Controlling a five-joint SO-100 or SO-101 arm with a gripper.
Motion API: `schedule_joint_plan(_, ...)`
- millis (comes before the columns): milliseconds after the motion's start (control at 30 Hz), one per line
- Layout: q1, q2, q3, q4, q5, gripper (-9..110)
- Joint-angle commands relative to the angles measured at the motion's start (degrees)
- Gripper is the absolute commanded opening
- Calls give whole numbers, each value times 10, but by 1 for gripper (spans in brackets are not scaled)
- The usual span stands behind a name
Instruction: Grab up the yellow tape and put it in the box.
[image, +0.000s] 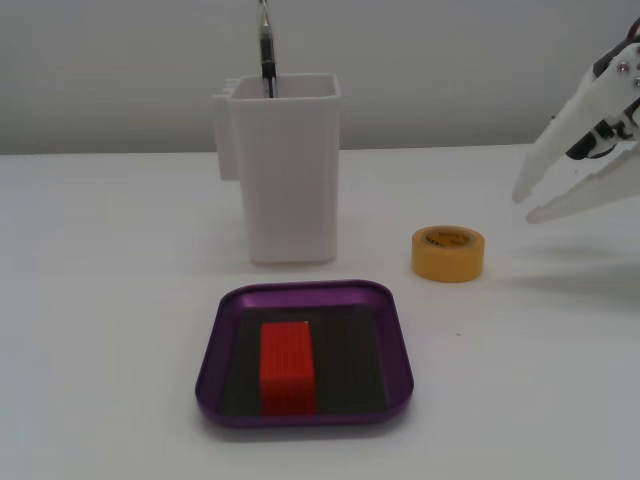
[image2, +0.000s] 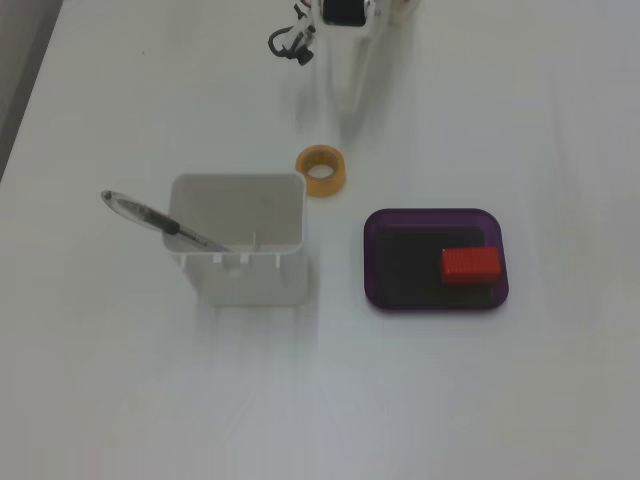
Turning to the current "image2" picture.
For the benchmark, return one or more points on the white gripper with motor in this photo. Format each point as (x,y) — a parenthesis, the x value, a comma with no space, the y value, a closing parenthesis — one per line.
(345,55)

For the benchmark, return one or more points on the yellow tape roll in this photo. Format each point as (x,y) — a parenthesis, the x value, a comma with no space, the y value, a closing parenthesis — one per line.
(305,165)

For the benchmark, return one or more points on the white plastic box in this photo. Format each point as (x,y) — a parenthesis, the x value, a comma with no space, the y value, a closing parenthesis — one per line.
(250,282)

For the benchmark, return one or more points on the purple metal tray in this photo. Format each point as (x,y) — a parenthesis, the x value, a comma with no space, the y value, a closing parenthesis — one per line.
(372,290)

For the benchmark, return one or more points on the red ribbed block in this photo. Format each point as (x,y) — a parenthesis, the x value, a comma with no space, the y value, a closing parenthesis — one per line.
(470,265)

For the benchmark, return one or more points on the clear black ballpoint pen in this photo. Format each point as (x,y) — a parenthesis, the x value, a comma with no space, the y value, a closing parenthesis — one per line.
(150,216)

